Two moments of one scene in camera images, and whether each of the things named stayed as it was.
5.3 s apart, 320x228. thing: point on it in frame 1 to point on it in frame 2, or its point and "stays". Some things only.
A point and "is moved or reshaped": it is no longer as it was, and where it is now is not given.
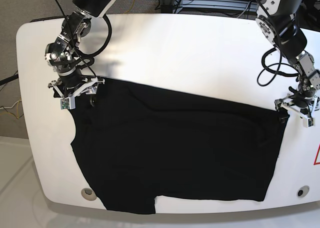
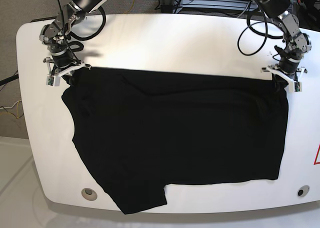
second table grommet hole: (88, 194) stays
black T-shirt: (137, 142) is moved or reshaped
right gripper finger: (91, 102) to (73, 80)
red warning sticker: (316, 163) stays
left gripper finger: (284, 119) to (280, 83)
